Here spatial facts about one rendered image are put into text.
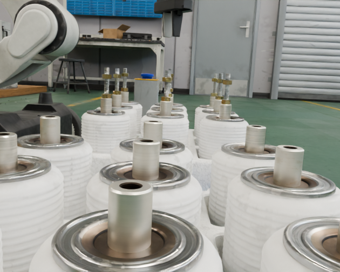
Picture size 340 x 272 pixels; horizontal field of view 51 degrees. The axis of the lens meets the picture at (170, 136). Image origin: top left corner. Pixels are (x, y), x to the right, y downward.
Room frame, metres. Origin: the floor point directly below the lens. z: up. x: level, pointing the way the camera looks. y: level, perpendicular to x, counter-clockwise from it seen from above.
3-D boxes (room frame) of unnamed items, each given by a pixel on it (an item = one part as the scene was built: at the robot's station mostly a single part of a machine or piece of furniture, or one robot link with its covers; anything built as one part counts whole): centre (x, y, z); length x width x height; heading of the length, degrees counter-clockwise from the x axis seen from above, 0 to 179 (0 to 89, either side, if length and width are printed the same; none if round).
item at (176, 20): (0.93, -0.01, 0.46); 0.03 x 0.02 x 0.06; 127
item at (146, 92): (1.12, 0.08, 0.16); 0.07 x 0.07 x 0.31; 89
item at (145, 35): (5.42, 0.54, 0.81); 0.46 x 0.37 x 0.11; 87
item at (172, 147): (0.41, 0.02, 0.25); 0.08 x 0.08 x 0.01
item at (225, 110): (0.71, -0.11, 0.26); 0.02 x 0.02 x 0.03
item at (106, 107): (0.71, 0.13, 0.26); 0.02 x 0.02 x 0.03
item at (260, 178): (0.29, -0.10, 0.25); 0.08 x 0.08 x 0.01
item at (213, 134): (0.71, -0.11, 0.16); 0.10 x 0.10 x 0.18
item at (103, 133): (0.71, 0.13, 0.16); 0.10 x 0.10 x 0.18
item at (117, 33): (5.53, 0.90, 0.87); 0.40 x 0.30 x 0.23; 73
